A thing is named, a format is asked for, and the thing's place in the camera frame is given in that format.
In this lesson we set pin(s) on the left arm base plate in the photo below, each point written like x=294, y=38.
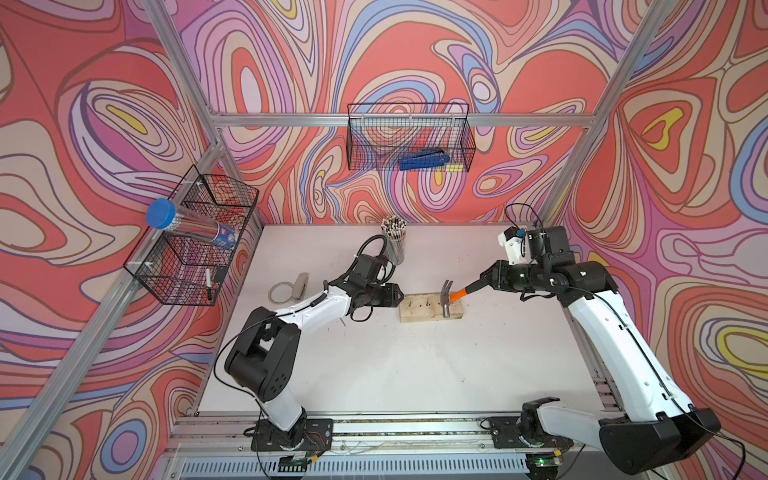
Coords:
x=307, y=435

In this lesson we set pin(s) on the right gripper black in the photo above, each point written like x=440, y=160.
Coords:
x=499, y=269

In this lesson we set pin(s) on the wire basket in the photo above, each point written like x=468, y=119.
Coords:
x=182, y=271
x=380, y=133

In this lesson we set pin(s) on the cup of coloured pencils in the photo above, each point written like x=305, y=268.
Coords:
x=394, y=229

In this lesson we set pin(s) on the blue tool in basket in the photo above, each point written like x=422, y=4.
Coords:
x=425, y=159

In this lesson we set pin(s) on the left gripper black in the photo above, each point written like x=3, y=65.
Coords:
x=390, y=295

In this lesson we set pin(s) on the claw hammer orange black handle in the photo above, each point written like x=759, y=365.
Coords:
x=447, y=297

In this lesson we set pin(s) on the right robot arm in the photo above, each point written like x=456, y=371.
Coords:
x=648, y=420

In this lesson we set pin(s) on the clear bottle blue cap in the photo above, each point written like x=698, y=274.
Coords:
x=165, y=215

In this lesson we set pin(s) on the back wire basket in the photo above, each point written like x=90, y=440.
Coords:
x=380, y=133

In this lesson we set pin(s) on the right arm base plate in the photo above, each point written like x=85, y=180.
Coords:
x=512, y=432

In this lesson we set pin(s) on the wooden block with nails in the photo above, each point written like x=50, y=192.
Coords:
x=416, y=308

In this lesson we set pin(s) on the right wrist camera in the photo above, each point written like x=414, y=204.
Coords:
x=514, y=242

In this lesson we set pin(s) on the left wire basket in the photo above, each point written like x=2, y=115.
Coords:
x=182, y=271

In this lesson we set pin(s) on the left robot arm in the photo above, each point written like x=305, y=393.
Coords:
x=261, y=358

